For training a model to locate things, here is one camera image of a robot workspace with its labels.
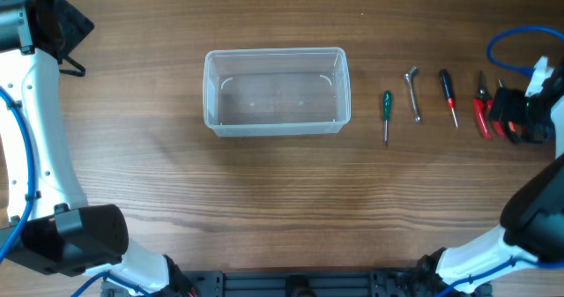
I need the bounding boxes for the orange black needle-nose pliers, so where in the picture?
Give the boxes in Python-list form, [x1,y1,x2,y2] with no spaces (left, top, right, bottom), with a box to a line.
[494,78,527,145]

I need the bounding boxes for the red handled cutting pliers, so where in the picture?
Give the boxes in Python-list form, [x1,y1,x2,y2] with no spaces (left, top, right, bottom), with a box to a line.
[473,71,494,139]

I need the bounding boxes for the black red screwdriver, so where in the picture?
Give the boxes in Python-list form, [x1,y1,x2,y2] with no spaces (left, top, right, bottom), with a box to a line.
[439,69,459,129]

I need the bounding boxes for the silver metal wrench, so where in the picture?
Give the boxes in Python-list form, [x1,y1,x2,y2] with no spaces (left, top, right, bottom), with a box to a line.
[404,66,422,123]

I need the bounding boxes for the clear plastic container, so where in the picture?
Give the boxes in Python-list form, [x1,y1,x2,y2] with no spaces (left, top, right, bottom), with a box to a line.
[203,47,352,137]

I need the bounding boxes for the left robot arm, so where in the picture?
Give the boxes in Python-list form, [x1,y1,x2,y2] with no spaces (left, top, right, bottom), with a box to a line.
[1,0,198,296]

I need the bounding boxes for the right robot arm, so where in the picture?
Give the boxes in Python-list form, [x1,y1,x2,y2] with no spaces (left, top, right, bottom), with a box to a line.
[410,66,563,296]

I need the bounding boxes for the right blue cable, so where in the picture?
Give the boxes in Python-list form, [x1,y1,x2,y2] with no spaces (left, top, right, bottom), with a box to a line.
[434,25,564,297]

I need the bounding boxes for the blue cable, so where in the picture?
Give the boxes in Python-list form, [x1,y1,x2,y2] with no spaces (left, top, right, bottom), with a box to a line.
[0,85,153,297]
[434,25,564,297]

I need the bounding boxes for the green handled screwdriver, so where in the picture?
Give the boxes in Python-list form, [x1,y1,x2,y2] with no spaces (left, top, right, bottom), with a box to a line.
[382,90,393,146]

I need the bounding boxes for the left blue cable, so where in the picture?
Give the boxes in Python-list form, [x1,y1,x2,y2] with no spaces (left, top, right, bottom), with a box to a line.
[0,85,153,297]

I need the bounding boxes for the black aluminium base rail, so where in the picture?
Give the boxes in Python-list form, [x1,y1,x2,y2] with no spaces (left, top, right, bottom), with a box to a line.
[184,268,448,297]

